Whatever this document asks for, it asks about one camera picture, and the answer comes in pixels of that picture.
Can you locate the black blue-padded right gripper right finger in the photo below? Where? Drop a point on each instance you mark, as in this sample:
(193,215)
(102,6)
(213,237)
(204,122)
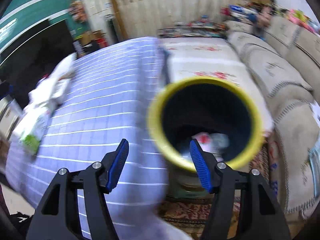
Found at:
(260,215)

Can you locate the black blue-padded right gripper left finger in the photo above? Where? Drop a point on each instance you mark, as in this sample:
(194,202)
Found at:
(57,215)

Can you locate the white green yogurt cup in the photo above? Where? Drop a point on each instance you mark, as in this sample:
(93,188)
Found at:
(31,129)

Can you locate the white paper towel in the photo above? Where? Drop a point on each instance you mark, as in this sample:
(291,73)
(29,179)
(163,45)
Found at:
(51,91)

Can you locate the yellow-rimmed black trash bin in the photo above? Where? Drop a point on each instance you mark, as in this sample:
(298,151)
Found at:
(205,104)

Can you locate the blue checkered tablecloth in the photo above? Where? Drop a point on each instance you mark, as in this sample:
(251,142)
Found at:
(108,101)

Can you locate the beige sofa with covers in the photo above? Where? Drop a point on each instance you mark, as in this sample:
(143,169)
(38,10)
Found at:
(284,63)

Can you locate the large black television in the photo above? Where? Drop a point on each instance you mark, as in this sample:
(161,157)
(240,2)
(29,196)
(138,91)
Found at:
(35,58)

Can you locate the floral white bed mat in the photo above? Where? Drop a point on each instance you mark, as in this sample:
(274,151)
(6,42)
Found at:
(187,57)

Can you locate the glass low table with clutter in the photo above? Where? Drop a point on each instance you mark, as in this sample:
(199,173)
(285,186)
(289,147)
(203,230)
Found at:
(194,29)

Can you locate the hanging flower decoration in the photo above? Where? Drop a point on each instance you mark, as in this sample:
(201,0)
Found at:
(77,11)

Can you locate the pile of plush toys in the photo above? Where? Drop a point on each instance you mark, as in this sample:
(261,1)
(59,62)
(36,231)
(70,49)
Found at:
(259,14)

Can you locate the beige embroidered curtain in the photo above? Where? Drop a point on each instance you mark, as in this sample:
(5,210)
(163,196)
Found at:
(144,17)

